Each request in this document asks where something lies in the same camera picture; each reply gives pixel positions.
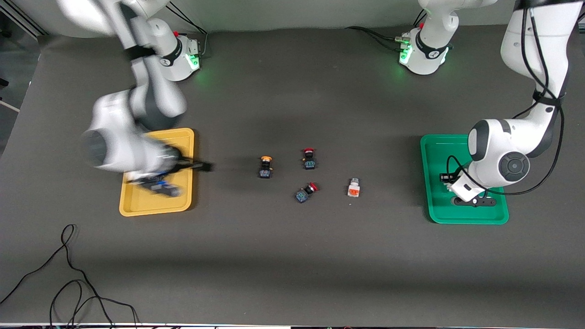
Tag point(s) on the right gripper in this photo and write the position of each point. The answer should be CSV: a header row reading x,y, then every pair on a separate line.
x,y
185,163

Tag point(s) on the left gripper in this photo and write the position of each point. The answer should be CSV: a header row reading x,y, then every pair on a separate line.
x,y
449,177

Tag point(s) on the yellow push button switch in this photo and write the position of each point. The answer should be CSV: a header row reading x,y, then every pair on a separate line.
x,y
265,169

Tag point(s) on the white orange switch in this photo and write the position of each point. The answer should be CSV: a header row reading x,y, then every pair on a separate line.
x,y
353,189

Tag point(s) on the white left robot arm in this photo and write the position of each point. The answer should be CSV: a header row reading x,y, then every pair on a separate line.
x,y
534,45

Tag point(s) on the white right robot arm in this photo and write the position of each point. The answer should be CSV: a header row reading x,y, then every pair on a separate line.
x,y
151,91

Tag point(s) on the green plastic tray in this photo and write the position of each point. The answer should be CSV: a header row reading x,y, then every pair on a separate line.
x,y
438,151

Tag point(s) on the yellow plastic tray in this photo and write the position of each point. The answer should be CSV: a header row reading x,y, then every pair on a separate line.
x,y
137,205

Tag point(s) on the red push button switch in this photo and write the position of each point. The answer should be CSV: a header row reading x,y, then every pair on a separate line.
x,y
304,193
309,161

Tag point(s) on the aluminium frame rail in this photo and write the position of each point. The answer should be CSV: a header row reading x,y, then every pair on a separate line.
x,y
27,25

